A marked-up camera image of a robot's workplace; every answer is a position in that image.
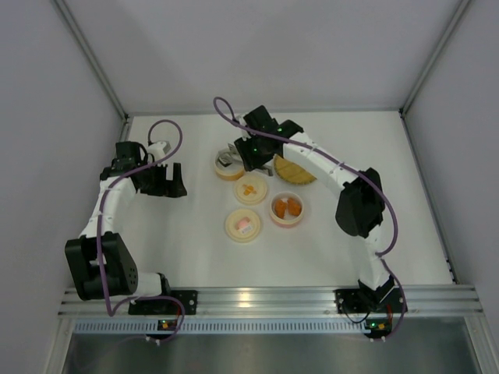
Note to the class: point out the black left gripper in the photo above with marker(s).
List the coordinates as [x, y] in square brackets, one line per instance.
[162, 181]

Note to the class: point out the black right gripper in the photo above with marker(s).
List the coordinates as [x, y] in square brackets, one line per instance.
[246, 154]

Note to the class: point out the metal tongs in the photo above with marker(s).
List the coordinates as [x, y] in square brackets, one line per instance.
[230, 155]

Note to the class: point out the sushi roll piece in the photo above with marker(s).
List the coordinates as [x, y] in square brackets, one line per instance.
[225, 160]

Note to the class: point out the cream lid orange handle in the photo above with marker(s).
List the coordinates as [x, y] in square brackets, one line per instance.
[250, 190]

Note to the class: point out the fried food piece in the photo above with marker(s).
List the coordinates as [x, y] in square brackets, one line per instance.
[295, 207]
[280, 208]

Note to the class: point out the cream lid pink handle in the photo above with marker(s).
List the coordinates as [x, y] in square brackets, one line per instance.
[243, 225]

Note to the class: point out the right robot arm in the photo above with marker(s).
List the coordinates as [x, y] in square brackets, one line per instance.
[359, 212]

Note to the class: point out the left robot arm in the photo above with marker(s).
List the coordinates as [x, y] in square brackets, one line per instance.
[99, 256]

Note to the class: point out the orange lunch bowl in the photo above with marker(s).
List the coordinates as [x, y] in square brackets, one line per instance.
[231, 173]

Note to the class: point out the pink lunch bowl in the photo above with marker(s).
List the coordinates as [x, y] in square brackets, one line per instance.
[289, 221]

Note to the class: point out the round bamboo tray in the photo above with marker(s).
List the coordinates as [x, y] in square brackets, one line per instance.
[291, 173]

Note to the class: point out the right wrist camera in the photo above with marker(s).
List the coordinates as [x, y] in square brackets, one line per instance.
[244, 126]

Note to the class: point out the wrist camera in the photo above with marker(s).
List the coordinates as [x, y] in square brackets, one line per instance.
[159, 150]
[244, 126]

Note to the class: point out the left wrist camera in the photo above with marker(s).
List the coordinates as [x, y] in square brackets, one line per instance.
[159, 150]

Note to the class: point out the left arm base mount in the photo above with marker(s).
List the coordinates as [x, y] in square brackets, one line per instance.
[180, 301]

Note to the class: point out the slotted cable duct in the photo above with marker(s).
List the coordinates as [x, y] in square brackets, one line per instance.
[218, 326]

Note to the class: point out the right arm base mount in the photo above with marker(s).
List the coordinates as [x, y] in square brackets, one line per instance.
[364, 299]

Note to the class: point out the left aluminium frame post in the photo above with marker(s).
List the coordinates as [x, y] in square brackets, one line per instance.
[69, 20]

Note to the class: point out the aluminium frame post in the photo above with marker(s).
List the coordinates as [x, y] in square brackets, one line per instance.
[436, 52]
[69, 20]

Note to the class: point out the right aluminium frame post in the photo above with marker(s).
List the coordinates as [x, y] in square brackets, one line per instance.
[436, 52]

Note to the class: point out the aluminium front rail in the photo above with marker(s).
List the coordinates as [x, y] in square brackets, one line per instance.
[429, 300]

